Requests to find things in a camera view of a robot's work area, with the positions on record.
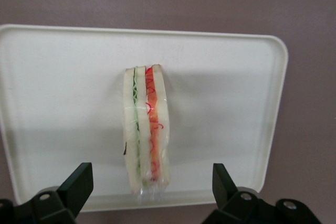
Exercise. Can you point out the beige plastic tray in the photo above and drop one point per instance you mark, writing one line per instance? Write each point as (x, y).
(65, 103)

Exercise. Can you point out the triangle sandwich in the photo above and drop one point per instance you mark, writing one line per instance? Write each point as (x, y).
(141, 129)

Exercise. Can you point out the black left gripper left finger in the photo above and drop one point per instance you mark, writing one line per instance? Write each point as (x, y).
(68, 197)

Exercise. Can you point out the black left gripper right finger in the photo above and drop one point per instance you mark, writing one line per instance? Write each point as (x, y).
(236, 205)

